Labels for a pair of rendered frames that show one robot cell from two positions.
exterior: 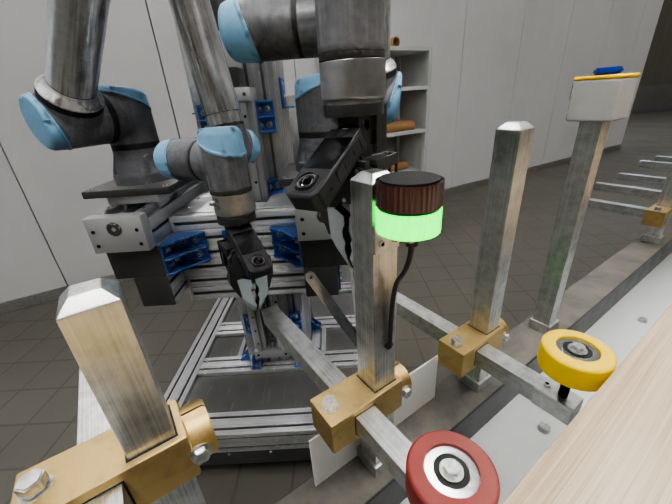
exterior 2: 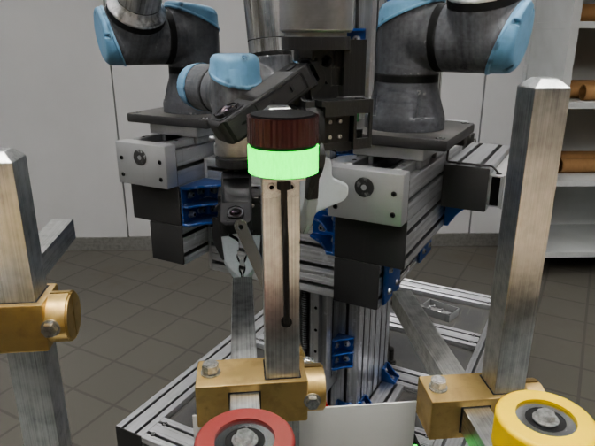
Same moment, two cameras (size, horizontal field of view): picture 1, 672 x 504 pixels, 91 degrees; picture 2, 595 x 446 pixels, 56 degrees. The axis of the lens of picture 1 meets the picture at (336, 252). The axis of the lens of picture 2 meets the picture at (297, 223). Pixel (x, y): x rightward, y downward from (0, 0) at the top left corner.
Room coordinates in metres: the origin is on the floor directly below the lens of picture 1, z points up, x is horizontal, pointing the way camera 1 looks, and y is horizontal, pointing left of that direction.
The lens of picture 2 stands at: (-0.12, -0.29, 1.21)
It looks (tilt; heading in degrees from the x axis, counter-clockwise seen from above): 19 degrees down; 27
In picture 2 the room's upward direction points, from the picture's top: straight up
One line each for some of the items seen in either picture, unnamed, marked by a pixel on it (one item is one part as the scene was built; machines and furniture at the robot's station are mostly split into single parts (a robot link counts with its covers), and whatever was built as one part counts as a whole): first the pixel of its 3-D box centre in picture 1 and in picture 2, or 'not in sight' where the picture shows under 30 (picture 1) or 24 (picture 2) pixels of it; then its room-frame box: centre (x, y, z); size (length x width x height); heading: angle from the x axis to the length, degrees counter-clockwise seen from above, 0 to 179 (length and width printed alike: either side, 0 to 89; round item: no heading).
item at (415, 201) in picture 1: (408, 191); (282, 128); (0.29, -0.07, 1.13); 0.06 x 0.06 x 0.02
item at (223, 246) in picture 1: (240, 241); (239, 192); (0.61, 0.19, 0.97); 0.09 x 0.08 x 0.12; 33
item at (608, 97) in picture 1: (600, 100); not in sight; (0.61, -0.47, 1.18); 0.07 x 0.07 x 0.08; 33
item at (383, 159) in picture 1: (358, 155); (321, 96); (0.43, -0.04, 1.15); 0.09 x 0.08 x 0.12; 143
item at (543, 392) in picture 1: (444, 332); (450, 380); (0.48, -0.19, 0.81); 0.44 x 0.03 x 0.04; 33
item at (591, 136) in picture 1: (565, 237); not in sight; (0.61, -0.47, 0.93); 0.05 x 0.05 x 0.45; 33
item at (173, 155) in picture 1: (193, 158); (216, 87); (0.66, 0.26, 1.12); 0.11 x 0.11 x 0.08; 61
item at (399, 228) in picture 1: (408, 217); (282, 157); (0.29, -0.07, 1.11); 0.06 x 0.06 x 0.02
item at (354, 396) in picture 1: (365, 400); (260, 391); (0.31, -0.03, 0.85); 0.14 x 0.06 x 0.05; 123
